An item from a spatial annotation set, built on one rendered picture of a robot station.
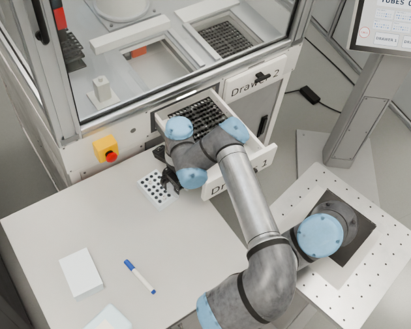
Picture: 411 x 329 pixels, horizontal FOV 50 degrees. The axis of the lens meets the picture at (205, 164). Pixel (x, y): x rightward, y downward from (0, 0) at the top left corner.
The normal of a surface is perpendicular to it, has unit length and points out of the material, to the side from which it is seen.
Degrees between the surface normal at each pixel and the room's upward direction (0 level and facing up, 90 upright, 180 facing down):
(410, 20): 50
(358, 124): 90
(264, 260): 28
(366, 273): 0
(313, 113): 0
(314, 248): 41
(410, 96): 90
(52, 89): 90
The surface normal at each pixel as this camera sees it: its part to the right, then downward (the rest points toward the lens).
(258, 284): -0.42, -0.33
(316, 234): -0.36, -0.03
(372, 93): -0.10, 0.81
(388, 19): -0.02, 0.25
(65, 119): 0.56, 0.70
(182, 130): 0.07, -0.58
